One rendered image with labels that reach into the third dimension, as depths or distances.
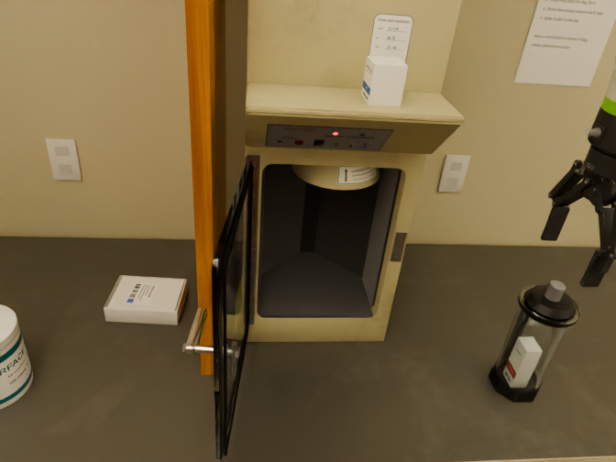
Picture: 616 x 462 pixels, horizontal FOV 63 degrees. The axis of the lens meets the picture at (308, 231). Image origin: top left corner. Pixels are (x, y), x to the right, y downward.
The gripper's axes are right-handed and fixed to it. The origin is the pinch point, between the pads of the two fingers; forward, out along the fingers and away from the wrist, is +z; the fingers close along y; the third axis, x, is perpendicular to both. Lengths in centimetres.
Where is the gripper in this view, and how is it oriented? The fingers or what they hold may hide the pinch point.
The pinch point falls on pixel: (569, 256)
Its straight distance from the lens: 99.5
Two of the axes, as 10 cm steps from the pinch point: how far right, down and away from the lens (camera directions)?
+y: 0.9, 5.5, -8.3
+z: -0.9, 8.4, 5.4
